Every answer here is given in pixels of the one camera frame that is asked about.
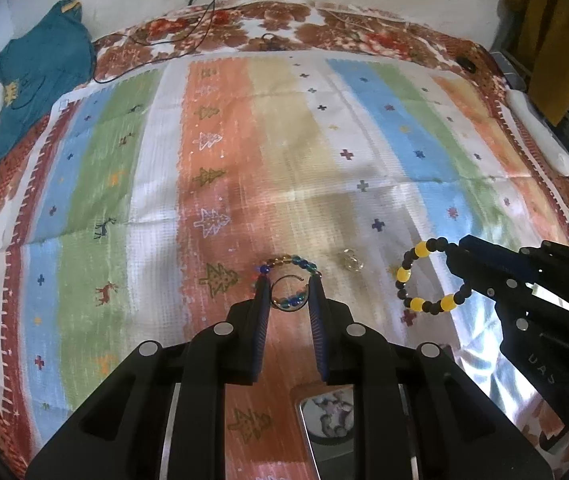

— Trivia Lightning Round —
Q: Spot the grey box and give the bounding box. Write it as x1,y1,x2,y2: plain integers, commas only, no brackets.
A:
491,51,528,92

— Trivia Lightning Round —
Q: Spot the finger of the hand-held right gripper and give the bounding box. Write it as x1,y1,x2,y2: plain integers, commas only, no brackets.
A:
459,233,569,307
447,244,569,322

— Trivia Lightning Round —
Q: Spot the black and yellow bead bracelet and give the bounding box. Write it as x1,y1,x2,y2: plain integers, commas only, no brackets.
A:
395,237,475,315

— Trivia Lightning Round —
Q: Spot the small gold ring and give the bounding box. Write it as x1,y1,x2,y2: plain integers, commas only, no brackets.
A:
339,249,363,272

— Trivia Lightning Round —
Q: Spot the colourful striped mat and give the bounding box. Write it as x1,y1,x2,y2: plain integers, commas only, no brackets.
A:
0,50,569,480

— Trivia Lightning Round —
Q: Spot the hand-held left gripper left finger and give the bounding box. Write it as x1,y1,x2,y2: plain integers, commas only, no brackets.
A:
24,276,272,480

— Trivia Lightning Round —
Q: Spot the white bolster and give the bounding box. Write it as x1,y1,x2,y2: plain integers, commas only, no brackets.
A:
507,89,569,177

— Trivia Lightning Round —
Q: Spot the striped colourful table cloth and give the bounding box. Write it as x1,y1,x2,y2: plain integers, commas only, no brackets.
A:
0,0,569,480

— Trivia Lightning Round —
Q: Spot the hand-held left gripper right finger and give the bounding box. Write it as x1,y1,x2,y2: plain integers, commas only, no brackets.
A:
307,276,551,480

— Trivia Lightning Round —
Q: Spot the white bead bracelet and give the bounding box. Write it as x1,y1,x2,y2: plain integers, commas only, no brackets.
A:
315,393,355,438

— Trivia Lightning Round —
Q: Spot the teal garment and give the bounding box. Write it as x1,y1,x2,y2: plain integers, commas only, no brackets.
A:
0,0,96,168

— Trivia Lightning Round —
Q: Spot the black charger cable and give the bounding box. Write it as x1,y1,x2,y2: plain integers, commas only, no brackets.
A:
92,0,238,85

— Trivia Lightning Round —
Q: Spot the multicoloured glass bead bracelet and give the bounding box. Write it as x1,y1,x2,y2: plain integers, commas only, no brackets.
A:
254,255,323,314

